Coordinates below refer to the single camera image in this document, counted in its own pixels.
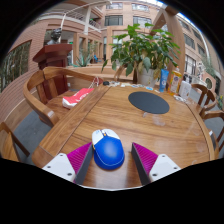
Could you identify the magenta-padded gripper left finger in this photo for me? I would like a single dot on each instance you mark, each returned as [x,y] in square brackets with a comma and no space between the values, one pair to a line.
[61,164]

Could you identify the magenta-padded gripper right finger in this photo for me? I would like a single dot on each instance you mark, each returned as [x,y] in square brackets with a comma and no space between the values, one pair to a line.
[161,165]

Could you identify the blue and white computer mouse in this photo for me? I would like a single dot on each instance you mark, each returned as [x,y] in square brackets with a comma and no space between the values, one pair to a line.
[108,151]

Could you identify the round black mouse pad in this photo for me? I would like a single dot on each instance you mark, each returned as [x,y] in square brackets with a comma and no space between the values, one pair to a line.
[149,102]

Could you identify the red and white paper bag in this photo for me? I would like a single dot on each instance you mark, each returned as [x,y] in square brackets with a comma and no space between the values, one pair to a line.
[76,98]

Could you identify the clear plastic packet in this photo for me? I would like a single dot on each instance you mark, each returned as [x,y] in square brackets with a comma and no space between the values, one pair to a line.
[180,98]

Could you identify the small blue and white card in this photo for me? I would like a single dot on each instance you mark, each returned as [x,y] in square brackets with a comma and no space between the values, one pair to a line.
[149,88]

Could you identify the white pump bottle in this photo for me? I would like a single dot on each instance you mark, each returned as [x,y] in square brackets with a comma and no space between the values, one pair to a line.
[185,90]

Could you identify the yellow detergent bottle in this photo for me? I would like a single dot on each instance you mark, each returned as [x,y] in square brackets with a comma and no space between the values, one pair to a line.
[175,81]

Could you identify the blue squeeze tube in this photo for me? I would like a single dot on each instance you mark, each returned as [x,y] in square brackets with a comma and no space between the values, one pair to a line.
[164,80]

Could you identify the small black key fob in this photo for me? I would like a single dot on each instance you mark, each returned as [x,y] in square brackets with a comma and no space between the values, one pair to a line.
[106,83]

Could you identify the long wooden planter bench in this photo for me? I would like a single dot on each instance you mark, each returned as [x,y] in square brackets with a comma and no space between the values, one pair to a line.
[90,70]

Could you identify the white stone sculpture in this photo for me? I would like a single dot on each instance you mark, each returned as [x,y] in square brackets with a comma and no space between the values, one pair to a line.
[202,70]

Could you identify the spiky green agave plant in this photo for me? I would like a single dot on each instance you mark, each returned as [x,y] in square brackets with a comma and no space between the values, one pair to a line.
[85,60]

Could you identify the green plant in white pot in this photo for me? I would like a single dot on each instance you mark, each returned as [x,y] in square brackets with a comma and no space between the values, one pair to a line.
[143,53]

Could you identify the dark bust statue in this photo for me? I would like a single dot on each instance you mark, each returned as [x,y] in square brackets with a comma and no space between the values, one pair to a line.
[55,36]

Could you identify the dark red wooden pedestal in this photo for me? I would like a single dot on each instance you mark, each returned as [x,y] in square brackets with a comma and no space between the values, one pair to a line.
[55,55]

